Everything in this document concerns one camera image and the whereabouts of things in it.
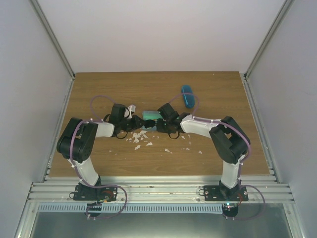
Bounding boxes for grey-blue glasses case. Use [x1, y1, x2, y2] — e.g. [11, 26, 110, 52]
[141, 111, 162, 131]

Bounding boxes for blue translucent glasses case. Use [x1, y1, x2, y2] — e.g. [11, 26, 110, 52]
[181, 85, 196, 109]

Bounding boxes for black round sunglasses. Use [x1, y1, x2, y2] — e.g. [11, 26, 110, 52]
[144, 119, 157, 129]

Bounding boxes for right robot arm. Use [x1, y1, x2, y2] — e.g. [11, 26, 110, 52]
[157, 103, 251, 201]

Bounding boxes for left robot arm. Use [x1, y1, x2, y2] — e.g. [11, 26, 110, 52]
[56, 104, 147, 200]

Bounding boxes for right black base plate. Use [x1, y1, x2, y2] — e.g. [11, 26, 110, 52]
[198, 185, 249, 202]

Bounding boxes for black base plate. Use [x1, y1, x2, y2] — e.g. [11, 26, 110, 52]
[198, 185, 249, 202]
[69, 183, 117, 202]

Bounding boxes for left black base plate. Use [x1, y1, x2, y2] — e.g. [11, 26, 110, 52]
[69, 183, 117, 202]

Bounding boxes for aluminium rail frame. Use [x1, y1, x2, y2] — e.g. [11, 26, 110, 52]
[27, 174, 295, 203]

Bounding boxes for slotted grey cable duct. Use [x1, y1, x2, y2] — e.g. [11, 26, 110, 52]
[38, 202, 222, 214]

